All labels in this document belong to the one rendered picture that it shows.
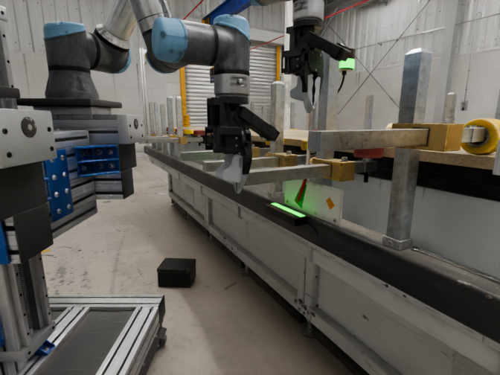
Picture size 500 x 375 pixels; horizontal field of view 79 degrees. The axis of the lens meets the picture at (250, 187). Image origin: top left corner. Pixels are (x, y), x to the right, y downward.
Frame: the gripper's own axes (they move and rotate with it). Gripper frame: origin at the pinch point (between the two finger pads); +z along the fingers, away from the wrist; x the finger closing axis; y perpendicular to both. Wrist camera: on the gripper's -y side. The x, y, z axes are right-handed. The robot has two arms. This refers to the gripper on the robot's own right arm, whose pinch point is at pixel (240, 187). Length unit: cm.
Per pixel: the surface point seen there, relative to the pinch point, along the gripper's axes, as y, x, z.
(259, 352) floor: -27, -35, 82
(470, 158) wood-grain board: -46, 25, -7
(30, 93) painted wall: 132, -798, -73
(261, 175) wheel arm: -4.7, 1.5, -2.6
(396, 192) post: -27.0, 20.8, -0.4
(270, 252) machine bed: -53, -69, 55
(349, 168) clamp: -29.2, 5.0, -3.2
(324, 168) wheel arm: -23.7, 1.5, -3.1
